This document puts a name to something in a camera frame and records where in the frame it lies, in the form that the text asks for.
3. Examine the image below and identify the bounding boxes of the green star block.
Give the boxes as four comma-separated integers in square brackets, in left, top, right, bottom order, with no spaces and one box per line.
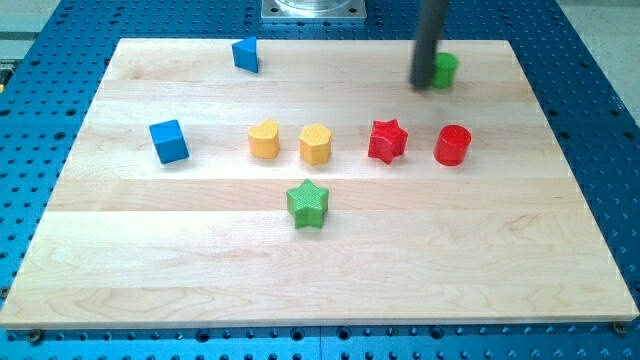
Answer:
[286,179,329,229]

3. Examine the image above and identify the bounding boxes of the yellow pentagon block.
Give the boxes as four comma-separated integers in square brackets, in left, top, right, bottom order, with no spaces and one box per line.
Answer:
[299,124,332,166]

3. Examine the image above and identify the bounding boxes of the yellow heart block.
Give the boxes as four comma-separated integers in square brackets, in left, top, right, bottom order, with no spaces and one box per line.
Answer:
[248,119,280,159]

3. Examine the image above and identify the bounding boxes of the red star block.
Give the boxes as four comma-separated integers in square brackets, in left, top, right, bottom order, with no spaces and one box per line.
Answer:
[368,119,408,164]

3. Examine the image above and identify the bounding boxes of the light wooden board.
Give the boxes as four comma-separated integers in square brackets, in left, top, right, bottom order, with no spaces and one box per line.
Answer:
[1,38,638,329]

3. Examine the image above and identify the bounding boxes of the red cylinder block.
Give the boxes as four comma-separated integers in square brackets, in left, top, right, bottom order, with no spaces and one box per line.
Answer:
[434,124,472,166]

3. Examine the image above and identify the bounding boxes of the blue triangular prism block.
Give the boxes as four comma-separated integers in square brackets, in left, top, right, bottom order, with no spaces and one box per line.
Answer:
[232,37,259,73]

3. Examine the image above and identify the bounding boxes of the blue cube block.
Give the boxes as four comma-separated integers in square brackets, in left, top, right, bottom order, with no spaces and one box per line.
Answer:
[149,120,189,164]

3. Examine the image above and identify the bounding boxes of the green cylinder block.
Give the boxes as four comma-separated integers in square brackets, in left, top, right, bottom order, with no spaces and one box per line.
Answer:
[431,52,459,89]

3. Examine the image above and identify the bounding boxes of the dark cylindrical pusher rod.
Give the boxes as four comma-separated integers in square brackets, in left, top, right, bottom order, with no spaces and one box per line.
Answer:
[409,0,449,90]

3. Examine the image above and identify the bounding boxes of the blue perforated metal table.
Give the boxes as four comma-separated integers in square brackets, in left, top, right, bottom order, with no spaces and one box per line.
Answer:
[1,0,639,360]

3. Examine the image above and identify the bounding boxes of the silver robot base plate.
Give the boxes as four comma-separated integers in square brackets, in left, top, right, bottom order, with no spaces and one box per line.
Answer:
[261,0,367,20]

